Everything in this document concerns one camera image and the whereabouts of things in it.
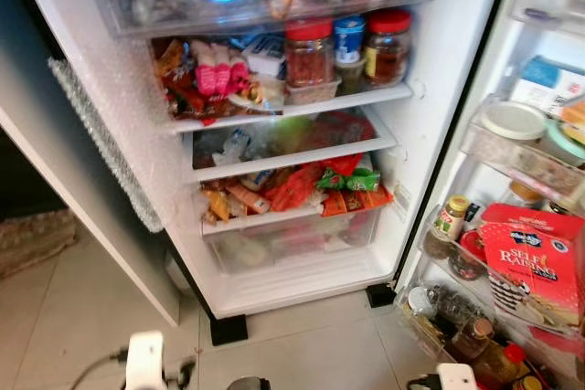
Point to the white fridge door with shelves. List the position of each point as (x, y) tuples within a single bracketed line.
[(526, 43)]

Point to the small jar with yellow lid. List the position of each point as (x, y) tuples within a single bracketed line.
[(452, 219)]

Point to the plain white fridge door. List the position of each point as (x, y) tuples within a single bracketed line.
[(55, 116)]

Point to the yellow and orange box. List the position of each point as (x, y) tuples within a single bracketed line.
[(574, 114)]

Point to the white trimmed glass fridge shelf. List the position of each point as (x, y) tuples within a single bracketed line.
[(302, 157), (347, 98)]

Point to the red lid jar yellow label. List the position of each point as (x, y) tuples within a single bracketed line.
[(388, 47)]

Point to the red self raising flour box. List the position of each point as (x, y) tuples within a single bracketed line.
[(535, 267)]

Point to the speckled stone skirting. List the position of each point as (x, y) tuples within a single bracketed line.
[(37, 244)]

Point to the blue lid small container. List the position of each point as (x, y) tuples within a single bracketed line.
[(348, 38)]

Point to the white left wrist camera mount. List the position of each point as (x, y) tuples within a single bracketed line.
[(146, 363)]

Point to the red plastic bag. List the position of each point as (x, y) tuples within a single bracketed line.
[(297, 187)]

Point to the red lid jar of chili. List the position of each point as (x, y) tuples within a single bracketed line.
[(309, 57)]

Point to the white and blue carton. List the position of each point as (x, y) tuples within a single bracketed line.
[(265, 57)]

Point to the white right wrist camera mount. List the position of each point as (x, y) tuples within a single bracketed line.
[(457, 378)]

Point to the teal lid round container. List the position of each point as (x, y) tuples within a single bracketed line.
[(567, 145)]

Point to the green snack packet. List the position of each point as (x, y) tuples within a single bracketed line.
[(356, 180)]

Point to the amber bottle with red cap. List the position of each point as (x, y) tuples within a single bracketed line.
[(503, 367)]

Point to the blue and white box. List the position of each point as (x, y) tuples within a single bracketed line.
[(544, 79)]

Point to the clear crisper drawer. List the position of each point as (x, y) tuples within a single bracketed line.
[(292, 244)]

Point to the brown bottle with brown cap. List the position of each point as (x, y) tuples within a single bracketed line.
[(473, 340)]

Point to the white lid round container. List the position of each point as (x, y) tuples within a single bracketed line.
[(512, 121)]

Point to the orange snack packet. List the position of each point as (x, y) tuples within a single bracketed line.
[(361, 201)]

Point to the pink snack packet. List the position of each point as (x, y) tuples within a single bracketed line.
[(239, 72), (199, 70), (218, 70)]

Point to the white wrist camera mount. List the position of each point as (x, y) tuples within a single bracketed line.
[(146, 363), (457, 378)]

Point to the white open fridge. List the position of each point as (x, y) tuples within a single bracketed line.
[(439, 61)]

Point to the black fridge foot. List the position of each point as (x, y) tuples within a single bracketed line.
[(382, 295), (228, 331)]

